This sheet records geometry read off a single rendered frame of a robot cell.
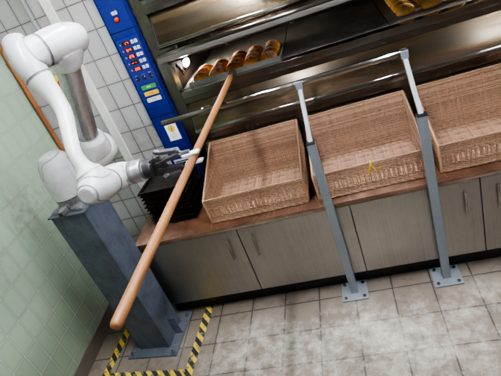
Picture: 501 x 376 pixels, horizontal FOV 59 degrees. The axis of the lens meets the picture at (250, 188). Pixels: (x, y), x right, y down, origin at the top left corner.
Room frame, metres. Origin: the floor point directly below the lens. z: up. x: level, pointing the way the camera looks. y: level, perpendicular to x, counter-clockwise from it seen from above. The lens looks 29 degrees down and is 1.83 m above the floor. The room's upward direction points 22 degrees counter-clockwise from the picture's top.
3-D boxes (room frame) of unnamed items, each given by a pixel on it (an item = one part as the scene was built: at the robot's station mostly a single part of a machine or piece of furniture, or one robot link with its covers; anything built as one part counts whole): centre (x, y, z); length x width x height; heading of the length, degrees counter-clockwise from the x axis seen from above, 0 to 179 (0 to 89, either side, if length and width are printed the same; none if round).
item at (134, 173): (1.62, 0.38, 1.20); 0.09 x 0.06 x 0.09; 162
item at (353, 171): (2.03, -0.63, 0.72); 0.56 x 0.49 x 0.28; 74
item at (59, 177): (2.05, 0.82, 1.17); 0.18 x 0.16 x 0.22; 129
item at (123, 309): (1.60, 0.14, 1.19); 1.71 x 0.03 x 0.03; 162
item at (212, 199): (2.21, -0.06, 0.72); 0.56 x 0.49 x 0.28; 73
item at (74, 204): (2.02, 0.83, 1.03); 0.22 x 0.18 x 0.06; 158
